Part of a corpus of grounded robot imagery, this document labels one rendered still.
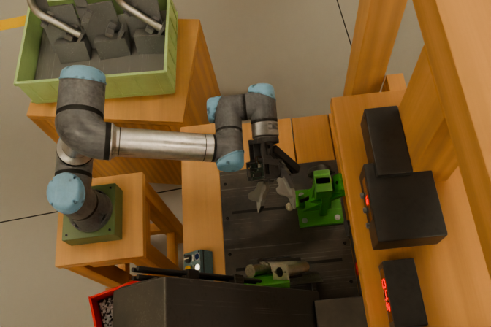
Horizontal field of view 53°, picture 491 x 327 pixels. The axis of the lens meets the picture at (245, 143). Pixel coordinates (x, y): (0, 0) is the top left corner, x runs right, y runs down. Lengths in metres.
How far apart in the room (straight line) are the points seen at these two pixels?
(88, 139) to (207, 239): 0.65
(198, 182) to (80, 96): 0.66
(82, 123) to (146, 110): 0.86
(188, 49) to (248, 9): 1.18
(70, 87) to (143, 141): 0.22
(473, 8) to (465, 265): 0.50
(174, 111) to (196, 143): 0.78
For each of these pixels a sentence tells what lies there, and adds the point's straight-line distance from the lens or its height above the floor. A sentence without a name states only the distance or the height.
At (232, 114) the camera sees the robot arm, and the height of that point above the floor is 1.36.
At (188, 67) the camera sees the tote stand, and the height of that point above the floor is 0.79.
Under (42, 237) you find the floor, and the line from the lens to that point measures 2.96.
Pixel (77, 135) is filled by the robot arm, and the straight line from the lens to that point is 1.26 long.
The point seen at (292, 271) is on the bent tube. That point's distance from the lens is 1.38.
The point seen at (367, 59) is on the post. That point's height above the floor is 1.36.
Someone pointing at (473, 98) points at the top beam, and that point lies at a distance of 0.74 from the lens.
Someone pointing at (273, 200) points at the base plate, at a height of 0.90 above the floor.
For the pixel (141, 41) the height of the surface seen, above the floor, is 0.90.
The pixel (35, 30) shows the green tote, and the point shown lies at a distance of 2.38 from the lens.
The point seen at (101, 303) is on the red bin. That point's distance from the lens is 1.80.
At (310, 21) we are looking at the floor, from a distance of 3.24.
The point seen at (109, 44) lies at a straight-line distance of 2.17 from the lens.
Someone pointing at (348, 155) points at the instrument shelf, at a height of 1.54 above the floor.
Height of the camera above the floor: 2.55
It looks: 65 degrees down
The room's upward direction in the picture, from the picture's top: 13 degrees counter-clockwise
